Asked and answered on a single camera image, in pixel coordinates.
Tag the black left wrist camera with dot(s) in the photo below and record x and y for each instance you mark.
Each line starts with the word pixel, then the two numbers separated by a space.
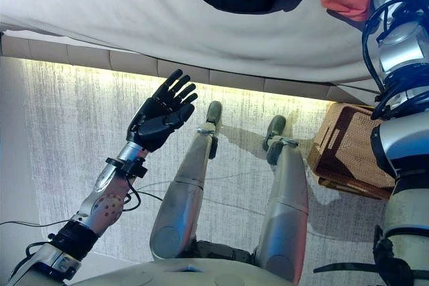
pixel 138 168

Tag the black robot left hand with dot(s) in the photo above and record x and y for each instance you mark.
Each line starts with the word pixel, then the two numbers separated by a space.
pixel 157 115

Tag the brown wicker basket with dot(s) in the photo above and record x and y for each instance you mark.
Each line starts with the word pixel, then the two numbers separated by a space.
pixel 348 152

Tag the silver robot right leg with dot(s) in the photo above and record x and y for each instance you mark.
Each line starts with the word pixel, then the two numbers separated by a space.
pixel 285 215

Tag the grey striped rug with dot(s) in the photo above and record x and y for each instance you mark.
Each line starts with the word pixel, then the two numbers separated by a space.
pixel 67 115

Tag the bed with beige cover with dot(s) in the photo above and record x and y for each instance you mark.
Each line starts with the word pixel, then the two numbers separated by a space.
pixel 134 14

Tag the silver robot leg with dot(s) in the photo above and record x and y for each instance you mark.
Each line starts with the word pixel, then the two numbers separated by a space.
pixel 181 205
pixel 285 215

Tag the grey robot torso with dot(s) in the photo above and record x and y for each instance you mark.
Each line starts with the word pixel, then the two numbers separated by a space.
pixel 151 276

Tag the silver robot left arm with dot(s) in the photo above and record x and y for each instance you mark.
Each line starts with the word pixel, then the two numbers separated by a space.
pixel 104 205

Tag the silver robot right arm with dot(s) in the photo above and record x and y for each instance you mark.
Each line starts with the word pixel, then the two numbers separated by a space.
pixel 402 48

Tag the silver robot left leg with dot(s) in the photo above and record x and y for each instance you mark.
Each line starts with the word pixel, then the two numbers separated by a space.
pixel 181 205

